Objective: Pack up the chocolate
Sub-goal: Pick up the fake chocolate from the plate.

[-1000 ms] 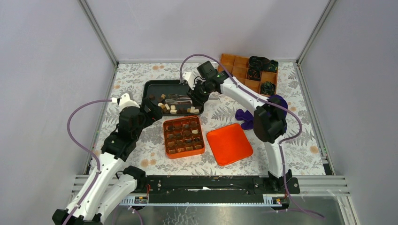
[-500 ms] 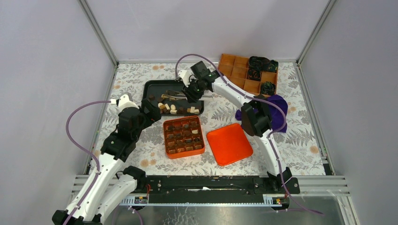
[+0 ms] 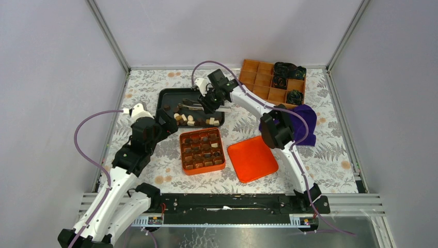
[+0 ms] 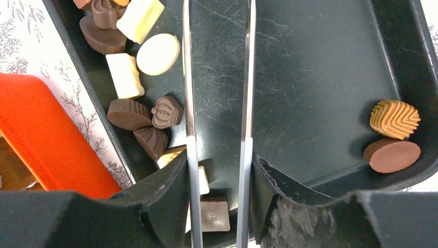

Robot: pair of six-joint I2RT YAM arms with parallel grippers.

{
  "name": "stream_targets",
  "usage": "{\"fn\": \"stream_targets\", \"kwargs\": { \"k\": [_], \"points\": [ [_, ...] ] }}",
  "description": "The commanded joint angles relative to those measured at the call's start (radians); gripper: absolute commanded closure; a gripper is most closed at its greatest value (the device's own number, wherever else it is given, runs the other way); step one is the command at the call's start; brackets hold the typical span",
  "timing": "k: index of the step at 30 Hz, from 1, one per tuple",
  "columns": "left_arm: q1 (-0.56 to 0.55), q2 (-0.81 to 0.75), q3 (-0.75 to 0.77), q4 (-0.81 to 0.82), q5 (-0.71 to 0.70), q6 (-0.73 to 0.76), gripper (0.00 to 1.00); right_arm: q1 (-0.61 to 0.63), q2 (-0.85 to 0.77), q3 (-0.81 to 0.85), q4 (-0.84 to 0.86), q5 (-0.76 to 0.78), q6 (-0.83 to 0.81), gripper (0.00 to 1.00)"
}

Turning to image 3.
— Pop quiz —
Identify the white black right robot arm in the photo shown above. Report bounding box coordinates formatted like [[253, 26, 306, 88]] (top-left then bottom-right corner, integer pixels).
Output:
[[191, 69, 322, 213]]

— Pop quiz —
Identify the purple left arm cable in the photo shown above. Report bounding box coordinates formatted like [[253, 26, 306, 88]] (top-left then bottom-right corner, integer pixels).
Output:
[[67, 109, 132, 248]]

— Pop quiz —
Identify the black chocolate tray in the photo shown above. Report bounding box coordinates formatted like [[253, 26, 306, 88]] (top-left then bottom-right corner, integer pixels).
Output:
[[156, 88, 225, 128]]

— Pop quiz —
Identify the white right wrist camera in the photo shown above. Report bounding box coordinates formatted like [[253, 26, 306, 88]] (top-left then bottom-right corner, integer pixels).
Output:
[[194, 77, 210, 97]]

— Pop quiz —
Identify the metal tongs white handle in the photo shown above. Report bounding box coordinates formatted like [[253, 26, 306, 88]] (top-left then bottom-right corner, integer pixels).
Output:
[[178, 99, 231, 113]]

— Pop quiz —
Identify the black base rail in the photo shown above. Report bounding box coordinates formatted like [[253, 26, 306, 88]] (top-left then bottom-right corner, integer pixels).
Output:
[[134, 193, 331, 228]]

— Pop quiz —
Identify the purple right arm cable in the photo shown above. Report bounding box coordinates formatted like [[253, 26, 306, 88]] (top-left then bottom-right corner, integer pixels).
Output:
[[191, 60, 358, 238]]

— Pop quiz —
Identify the orange box lid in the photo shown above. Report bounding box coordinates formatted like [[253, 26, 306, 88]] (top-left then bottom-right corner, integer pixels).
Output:
[[227, 136, 279, 183]]

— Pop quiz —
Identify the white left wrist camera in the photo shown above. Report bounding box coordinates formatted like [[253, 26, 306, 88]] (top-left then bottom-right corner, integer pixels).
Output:
[[128, 103, 153, 121]]

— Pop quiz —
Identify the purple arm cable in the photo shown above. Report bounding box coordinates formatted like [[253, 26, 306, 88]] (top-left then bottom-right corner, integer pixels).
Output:
[[191, 60, 358, 238], [67, 109, 132, 248]]

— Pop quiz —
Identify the purple cloth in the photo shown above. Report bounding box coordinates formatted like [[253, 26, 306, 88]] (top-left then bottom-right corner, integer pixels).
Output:
[[259, 104, 317, 150]]

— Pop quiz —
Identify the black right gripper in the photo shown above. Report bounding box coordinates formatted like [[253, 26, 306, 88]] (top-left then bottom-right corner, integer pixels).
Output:
[[197, 87, 222, 115]]

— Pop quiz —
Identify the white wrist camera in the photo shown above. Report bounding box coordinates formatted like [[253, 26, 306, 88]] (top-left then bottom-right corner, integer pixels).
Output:
[[194, 77, 210, 97], [128, 103, 153, 121]]

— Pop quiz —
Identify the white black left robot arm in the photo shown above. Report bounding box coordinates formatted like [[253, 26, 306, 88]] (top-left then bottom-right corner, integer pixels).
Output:
[[58, 104, 178, 247]]

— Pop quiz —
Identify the orange compartment organizer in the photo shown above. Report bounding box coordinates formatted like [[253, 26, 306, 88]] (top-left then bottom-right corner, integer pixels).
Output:
[[239, 59, 306, 109]]

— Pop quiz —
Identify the orange chocolate box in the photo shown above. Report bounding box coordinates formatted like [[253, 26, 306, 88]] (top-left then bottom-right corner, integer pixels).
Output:
[[179, 128, 226, 176]]

